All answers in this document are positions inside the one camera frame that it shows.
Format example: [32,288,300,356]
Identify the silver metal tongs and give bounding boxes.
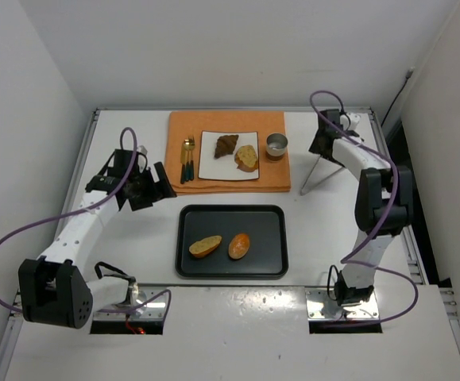
[300,156,344,196]

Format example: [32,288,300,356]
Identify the brown chocolate croissant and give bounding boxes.
[214,134,239,159]

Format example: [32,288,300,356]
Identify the toasted bread slice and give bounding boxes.
[188,235,222,258]
[234,144,259,172]

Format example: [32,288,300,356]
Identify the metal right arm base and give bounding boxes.
[305,287,380,323]

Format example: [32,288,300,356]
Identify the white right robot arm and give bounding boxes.
[309,109,413,306]

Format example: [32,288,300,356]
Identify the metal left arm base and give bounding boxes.
[94,286,172,322]

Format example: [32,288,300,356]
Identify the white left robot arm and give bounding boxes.
[18,149,176,329]

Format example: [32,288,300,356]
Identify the metal cup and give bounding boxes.
[265,133,288,161]

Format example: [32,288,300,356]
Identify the orange cloth placemat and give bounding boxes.
[164,110,291,194]

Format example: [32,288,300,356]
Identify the white square plate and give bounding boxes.
[196,131,260,181]

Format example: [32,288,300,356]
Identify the orange round bun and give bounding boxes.
[228,233,250,260]

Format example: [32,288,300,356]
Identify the black plastic tray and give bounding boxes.
[175,205,288,280]

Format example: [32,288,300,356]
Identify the gold spoon green handle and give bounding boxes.
[187,135,195,181]

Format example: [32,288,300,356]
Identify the black wall cable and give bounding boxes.
[381,67,415,124]

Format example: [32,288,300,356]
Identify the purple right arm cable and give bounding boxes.
[309,90,420,329]

